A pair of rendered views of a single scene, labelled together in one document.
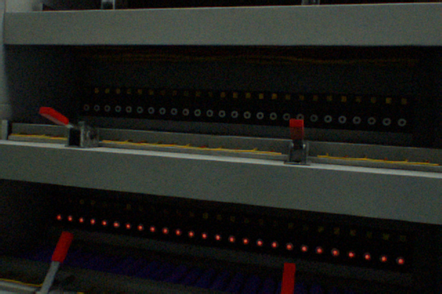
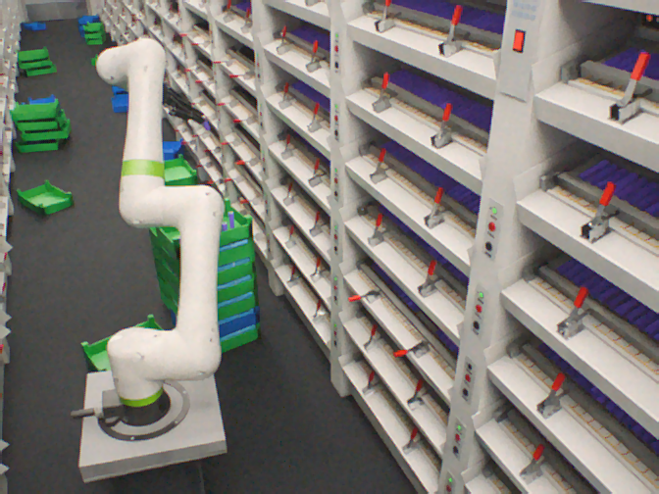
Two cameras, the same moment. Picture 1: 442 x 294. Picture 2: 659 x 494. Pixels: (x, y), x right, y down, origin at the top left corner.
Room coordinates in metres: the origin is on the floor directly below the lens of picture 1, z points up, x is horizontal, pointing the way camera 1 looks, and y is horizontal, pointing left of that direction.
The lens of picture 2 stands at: (-0.53, -0.87, 1.56)
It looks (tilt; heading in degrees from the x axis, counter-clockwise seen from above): 31 degrees down; 51
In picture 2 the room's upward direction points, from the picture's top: straight up
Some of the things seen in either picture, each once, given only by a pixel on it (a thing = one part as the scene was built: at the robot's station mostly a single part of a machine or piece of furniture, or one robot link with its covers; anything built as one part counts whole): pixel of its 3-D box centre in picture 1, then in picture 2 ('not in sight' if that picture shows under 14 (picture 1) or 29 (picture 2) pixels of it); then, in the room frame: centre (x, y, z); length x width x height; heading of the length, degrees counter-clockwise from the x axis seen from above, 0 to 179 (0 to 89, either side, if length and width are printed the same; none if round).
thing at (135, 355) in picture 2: not in sight; (140, 364); (-0.18, 0.39, 0.49); 0.16 x 0.13 x 0.19; 143
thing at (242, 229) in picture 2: not in sight; (204, 226); (0.31, 0.92, 0.52); 0.30 x 0.20 x 0.08; 175
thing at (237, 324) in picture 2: not in sight; (215, 314); (0.31, 0.92, 0.12); 0.30 x 0.20 x 0.08; 175
